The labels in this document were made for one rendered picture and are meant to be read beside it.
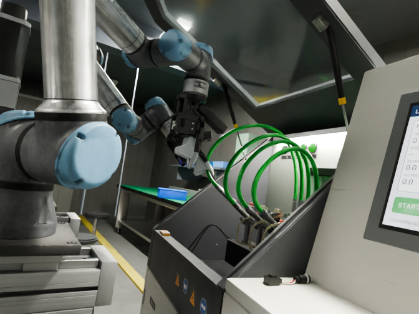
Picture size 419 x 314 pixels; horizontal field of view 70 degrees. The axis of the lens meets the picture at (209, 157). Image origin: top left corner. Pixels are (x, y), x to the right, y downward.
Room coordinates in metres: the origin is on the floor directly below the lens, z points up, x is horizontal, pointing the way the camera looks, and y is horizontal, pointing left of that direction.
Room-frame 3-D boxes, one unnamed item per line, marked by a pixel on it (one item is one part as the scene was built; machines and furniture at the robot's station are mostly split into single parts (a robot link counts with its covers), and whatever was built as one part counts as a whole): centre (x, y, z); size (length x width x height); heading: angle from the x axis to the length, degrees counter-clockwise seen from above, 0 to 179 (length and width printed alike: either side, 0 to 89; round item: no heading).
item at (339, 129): (1.21, -0.41, 1.43); 0.54 x 0.03 x 0.02; 23
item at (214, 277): (1.02, 0.05, 0.87); 0.62 x 0.04 x 0.16; 23
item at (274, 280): (0.70, -0.21, 0.99); 0.12 x 0.02 x 0.02; 115
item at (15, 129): (0.60, 0.36, 1.20); 0.13 x 0.12 x 0.14; 62
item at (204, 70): (0.87, 0.07, 1.52); 0.09 x 0.08 x 0.11; 152
